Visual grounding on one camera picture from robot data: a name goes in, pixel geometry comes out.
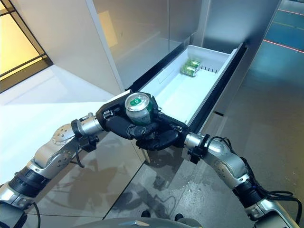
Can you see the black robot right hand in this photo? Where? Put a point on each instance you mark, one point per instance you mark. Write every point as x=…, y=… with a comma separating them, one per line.
x=168, y=133

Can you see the fridge drawer with white bin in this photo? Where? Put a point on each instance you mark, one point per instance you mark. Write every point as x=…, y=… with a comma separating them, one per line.
x=180, y=90

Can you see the white kitchen counter cabinet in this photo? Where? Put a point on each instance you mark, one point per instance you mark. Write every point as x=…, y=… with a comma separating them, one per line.
x=35, y=99

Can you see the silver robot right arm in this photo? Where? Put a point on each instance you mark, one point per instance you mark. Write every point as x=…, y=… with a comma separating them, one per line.
x=228, y=164

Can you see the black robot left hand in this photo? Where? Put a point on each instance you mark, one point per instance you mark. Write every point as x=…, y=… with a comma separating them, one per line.
x=116, y=123

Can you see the grey robot torso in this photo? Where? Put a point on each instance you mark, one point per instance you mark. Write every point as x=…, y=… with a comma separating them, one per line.
x=135, y=224

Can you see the white tall cabinet side panel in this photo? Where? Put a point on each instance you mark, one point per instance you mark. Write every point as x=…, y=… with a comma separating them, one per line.
x=104, y=47

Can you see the stainless steel fridge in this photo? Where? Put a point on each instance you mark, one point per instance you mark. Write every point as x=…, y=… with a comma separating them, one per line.
x=147, y=23

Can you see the green silver drink can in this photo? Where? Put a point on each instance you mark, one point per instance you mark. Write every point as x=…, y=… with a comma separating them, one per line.
x=188, y=70
x=139, y=111

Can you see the silver robot right leg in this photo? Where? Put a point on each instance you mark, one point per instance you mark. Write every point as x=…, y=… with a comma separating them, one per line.
x=178, y=216

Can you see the black framed window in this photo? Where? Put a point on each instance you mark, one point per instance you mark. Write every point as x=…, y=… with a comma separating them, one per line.
x=14, y=47

